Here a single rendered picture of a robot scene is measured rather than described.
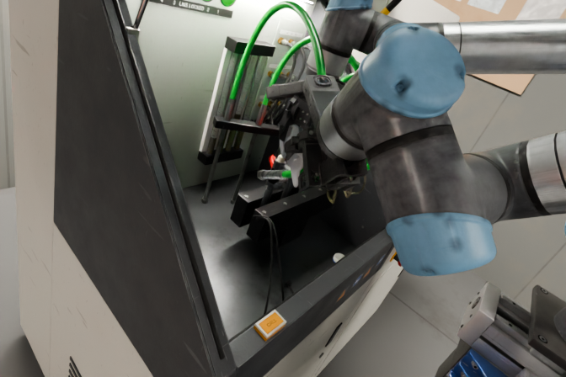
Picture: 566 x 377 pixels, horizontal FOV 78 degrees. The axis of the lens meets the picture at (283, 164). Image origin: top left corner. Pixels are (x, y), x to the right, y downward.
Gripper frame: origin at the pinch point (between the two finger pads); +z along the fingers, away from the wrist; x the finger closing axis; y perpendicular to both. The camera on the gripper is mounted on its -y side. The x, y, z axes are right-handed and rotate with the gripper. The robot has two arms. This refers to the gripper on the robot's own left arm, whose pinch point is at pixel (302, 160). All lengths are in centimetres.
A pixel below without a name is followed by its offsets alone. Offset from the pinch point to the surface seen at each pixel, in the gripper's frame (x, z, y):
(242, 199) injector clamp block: -7.6, 27.4, 2.1
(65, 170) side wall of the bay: -45, 22, -5
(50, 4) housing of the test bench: -43, 5, -31
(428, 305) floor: 121, 157, 54
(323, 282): 7.1, 17.1, 21.7
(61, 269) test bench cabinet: -51, 43, 15
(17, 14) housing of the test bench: -55, 19, -39
